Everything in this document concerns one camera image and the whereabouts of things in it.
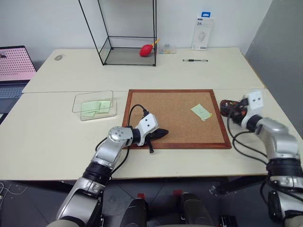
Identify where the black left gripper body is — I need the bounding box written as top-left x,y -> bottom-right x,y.
144,131 -> 160,143

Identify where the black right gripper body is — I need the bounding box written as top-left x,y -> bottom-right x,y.
231,106 -> 248,126

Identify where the dark pushpin tray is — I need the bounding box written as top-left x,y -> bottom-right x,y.
219,99 -> 245,117

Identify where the green sticky note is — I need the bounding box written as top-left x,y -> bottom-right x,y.
190,103 -> 212,122
81,101 -> 101,113
97,100 -> 112,115

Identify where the clear plastic box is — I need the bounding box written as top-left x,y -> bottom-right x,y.
71,90 -> 118,122

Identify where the white retail package box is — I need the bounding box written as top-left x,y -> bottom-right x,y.
191,10 -> 215,51

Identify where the wood framed cork board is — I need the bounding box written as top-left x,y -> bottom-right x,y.
122,89 -> 232,150

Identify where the dark rounded shape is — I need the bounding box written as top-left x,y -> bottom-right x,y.
181,192 -> 215,227
119,198 -> 149,227

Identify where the grey partition panel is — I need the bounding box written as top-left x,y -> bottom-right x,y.
245,0 -> 303,140

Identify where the small clear plastic case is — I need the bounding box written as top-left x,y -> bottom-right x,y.
158,44 -> 178,55

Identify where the red rubber air blower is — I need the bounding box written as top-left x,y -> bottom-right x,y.
139,38 -> 161,57

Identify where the open laptop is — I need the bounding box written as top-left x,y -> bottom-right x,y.
0,45 -> 37,119

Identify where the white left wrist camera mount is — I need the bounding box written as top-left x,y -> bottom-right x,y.
134,113 -> 160,147

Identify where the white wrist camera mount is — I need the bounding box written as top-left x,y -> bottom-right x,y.
134,113 -> 160,147
241,91 -> 265,126

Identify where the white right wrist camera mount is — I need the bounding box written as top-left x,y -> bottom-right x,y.
241,91 -> 265,126

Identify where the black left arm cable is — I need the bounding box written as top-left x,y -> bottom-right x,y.
95,104 -> 149,177

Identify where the black table frame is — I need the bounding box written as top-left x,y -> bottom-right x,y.
0,175 -> 269,196

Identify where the black wire frame glass case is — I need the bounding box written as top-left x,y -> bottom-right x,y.
78,0 -> 158,67

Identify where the white cable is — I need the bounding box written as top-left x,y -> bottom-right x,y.
0,181 -> 27,207

